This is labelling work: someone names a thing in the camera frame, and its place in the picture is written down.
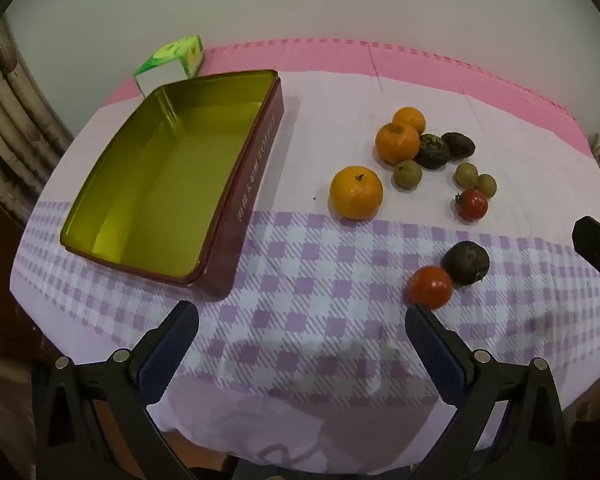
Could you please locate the orange with rough top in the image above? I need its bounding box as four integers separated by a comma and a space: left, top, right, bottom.
375, 122, 422, 166

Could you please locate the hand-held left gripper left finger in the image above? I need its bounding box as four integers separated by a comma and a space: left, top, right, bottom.
32, 300, 201, 480

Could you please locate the gold and maroon tin box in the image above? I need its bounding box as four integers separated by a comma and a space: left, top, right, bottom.
60, 69, 284, 288

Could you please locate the dark water chestnut with sprout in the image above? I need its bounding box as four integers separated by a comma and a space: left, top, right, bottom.
413, 133, 452, 171

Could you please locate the beige patterned curtain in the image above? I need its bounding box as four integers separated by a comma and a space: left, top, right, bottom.
0, 15, 74, 231

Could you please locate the green and white tissue box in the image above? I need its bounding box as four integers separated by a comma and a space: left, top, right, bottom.
132, 35, 204, 98

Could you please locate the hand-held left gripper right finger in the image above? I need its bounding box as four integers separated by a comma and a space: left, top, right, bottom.
404, 302, 568, 480

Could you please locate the small smooth orange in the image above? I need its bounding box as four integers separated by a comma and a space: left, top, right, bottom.
392, 106, 427, 136

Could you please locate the brown wooden door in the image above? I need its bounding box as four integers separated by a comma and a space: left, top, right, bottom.
0, 175, 43, 461

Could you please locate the pink checked cloth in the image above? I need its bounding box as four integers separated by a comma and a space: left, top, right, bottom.
102, 36, 593, 158

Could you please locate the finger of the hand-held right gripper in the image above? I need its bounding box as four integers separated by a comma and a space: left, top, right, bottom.
572, 215, 600, 295

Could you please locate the red tomato with stem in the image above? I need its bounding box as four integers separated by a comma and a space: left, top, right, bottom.
455, 189, 489, 222

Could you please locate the large orange with stem dot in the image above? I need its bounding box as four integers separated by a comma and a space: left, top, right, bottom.
329, 165, 384, 221

